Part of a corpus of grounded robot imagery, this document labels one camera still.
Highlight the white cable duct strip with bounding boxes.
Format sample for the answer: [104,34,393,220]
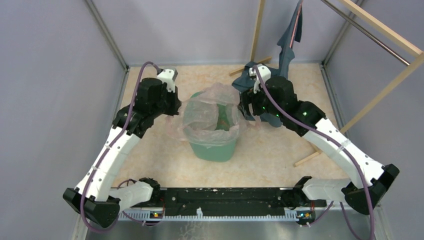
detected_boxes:
[118,208,299,222]

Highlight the wooden drying rack frame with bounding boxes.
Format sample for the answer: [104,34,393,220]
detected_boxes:
[228,0,424,168]

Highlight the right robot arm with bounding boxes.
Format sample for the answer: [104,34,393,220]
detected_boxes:
[233,76,400,215]

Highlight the metal rod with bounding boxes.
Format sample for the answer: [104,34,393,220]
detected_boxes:
[322,0,410,66]

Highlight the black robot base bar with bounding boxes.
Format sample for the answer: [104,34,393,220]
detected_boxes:
[129,187,329,218]

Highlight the dark blue-grey cloth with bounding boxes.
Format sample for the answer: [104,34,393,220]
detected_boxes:
[232,0,303,128]

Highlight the green plastic trash bin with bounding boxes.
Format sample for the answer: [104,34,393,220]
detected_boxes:
[183,91,240,162]

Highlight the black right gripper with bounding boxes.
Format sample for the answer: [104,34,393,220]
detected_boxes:
[237,84,284,120]

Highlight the pink translucent trash bag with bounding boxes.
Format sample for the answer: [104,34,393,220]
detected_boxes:
[165,83,261,146]

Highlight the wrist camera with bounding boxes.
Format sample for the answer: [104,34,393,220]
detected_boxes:
[157,68,178,93]
[248,64,272,94]

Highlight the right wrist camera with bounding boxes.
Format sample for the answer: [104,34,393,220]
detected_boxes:
[248,64,272,94]

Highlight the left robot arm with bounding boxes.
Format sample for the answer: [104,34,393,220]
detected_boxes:
[62,77,181,231]

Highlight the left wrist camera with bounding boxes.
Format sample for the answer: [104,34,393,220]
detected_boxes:
[157,68,178,93]

